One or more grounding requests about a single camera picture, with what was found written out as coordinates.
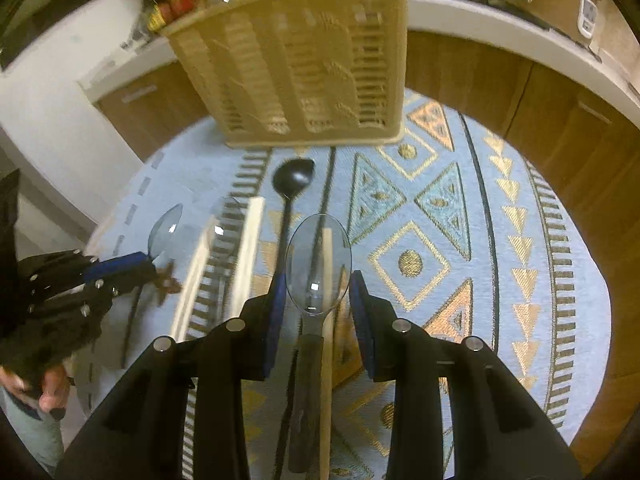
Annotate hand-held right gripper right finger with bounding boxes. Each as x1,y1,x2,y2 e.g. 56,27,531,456
348,269,585,480

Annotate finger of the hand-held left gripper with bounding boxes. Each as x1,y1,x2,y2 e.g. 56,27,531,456
79,269,160,319
29,251,149,292

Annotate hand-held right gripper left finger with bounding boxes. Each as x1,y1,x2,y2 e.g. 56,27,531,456
55,271,288,480

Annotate black ladle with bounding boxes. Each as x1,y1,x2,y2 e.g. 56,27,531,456
270,158,317,480

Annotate beige plastic utensil basket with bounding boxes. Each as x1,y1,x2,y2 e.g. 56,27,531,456
159,0,411,149

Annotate person's left hand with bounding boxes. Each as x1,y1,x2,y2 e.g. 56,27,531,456
0,364,72,415

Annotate person's grey trousers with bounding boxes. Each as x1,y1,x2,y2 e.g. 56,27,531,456
0,385,66,478

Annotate blue patterned tablecloth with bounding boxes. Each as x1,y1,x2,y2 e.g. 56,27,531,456
75,87,613,480

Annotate slotted spatula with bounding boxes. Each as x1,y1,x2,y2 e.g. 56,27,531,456
120,12,153,53

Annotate white kitchen countertop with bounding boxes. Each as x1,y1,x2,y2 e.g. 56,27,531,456
77,0,640,128

